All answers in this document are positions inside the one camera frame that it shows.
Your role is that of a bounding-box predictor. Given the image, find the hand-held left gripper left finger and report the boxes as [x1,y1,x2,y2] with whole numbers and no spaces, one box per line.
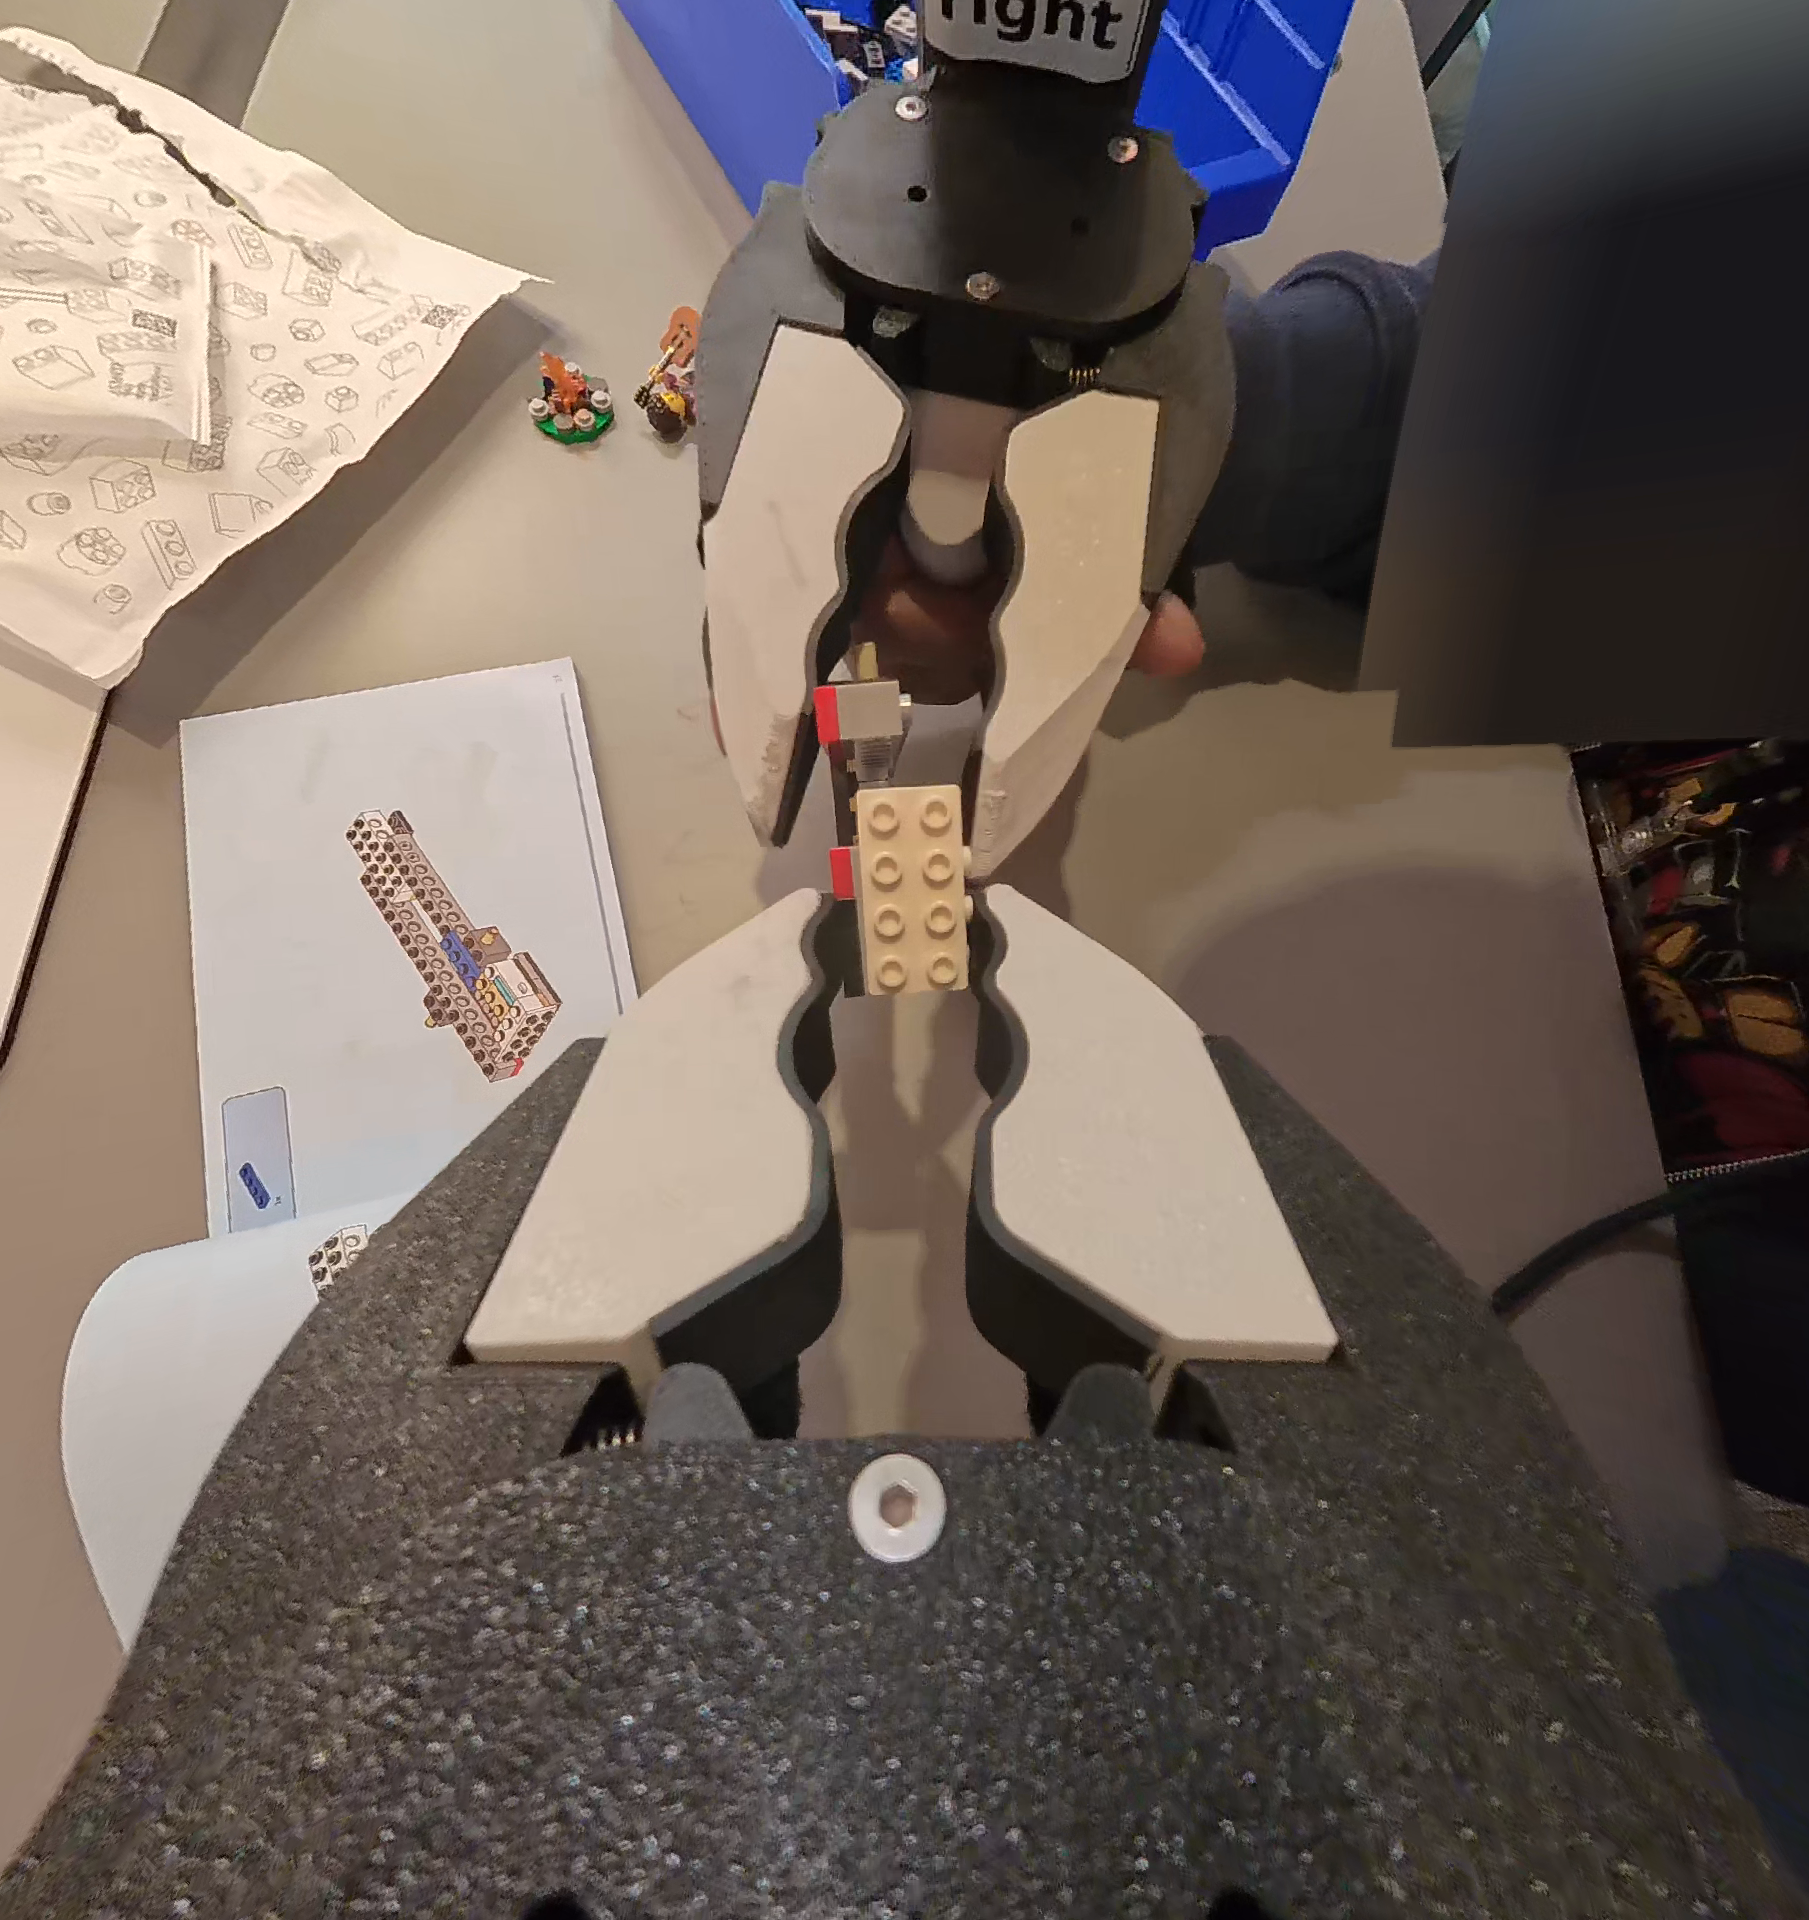
[461,887,843,1368]

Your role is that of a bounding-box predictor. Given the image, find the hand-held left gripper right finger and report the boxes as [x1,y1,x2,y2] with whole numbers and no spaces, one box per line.
[965,884,1340,1368]

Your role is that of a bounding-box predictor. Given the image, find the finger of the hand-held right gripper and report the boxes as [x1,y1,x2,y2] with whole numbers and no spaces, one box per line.
[697,188,914,853]
[977,257,1238,884]

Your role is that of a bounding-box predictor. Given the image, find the tan toy brick model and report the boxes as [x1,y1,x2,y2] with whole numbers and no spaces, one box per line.
[811,679,985,1002]

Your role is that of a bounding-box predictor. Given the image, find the person's right forearm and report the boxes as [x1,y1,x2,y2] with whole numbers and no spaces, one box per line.
[1198,248,1450,606]

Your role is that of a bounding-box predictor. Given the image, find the person's right hand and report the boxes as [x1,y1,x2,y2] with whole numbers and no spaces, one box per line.
[866,526,1210,709]

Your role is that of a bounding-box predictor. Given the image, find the toy minifigure with guitar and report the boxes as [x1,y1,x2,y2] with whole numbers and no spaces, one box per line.
[631,305,705,446]

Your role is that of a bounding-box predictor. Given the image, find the heap of toy bricks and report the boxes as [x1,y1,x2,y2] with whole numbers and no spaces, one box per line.
[820,0,930,84]

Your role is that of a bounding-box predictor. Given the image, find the toy campfire on green plate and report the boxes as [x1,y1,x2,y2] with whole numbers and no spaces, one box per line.
[526,348,618,453]

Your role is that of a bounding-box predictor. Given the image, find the blue storage bin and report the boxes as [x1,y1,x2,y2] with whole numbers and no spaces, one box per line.
[612,0,1361,261]

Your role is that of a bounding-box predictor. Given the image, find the instruction booklet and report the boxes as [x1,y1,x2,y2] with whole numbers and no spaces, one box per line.
[63,660,647,1656]

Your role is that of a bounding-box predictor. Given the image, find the large printed paper bag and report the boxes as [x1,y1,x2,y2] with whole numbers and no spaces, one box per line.
[0,29,553,692]

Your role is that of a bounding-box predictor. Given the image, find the clear bag of toy bricks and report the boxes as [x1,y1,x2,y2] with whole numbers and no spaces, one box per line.
[1568,733,1809,1180]

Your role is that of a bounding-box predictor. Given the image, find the small printed paper bag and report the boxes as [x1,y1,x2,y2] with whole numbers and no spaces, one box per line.
[0,221,234,446]

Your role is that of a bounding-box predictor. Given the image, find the black cable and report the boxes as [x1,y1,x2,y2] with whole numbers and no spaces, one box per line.
[1486,1131,1809,1319]

